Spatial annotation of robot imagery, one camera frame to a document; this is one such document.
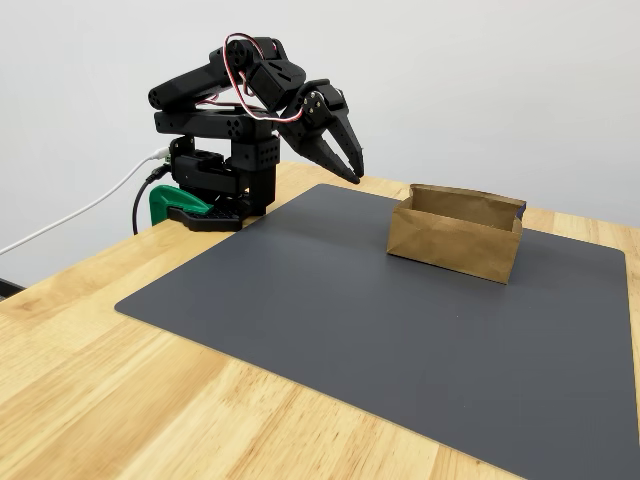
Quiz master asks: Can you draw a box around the brown paper box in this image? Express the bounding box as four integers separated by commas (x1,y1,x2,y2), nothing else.
385,183,528,286

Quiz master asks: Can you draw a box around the dark grey rubber mat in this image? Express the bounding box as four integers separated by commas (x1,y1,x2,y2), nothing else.
113,182,629,480

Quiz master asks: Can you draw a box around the green table clamp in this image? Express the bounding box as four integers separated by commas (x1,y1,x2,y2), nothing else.
148,184,216,226

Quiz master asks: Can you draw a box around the red white black servo wire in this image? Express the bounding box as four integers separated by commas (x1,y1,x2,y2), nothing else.
192,32,307,124

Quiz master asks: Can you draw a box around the white usb cable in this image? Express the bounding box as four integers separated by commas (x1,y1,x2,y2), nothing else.
0,147,169,257

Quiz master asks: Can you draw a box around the black power cable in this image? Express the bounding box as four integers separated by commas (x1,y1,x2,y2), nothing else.
131,167,171,236

